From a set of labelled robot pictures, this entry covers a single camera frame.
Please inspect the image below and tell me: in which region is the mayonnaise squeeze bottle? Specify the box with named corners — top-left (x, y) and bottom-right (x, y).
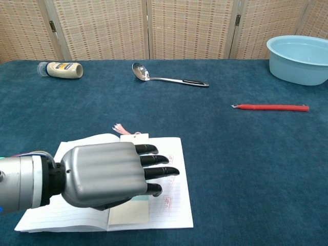
top-left (37, 61), bottom-right (84, 80)

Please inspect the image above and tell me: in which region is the steel ladle black handle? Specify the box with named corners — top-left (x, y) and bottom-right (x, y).
top-left (132, 62), bottom-right (210, 88)

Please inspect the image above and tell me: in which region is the white lined notebook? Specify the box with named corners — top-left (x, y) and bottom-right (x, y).
top-left (14, 133), bottom-right (194, 233)

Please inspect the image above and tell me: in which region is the woven bamboo folding screen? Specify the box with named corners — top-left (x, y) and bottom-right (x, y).
top-left (0, 0), bottom-right (328, 65)

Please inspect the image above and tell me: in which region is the light blue plastic basin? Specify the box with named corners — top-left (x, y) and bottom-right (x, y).
top-left (265, 35), bottom-right (328, 86)

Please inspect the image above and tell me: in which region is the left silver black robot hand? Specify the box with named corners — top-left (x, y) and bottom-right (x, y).
top-left (48, 142), bottom-right (180, 211)

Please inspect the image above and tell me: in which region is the red candle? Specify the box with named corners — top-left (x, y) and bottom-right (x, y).
top-left (231, 103), bottom-right (310, 113)

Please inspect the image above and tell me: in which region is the teal table cloth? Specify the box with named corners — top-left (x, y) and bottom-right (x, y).
top-left (0, 59), bottom-right (328, 246)

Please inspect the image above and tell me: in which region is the light blue white bookmark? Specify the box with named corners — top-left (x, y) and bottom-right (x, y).
top-left (112, 123), bottom-right (150, 226)

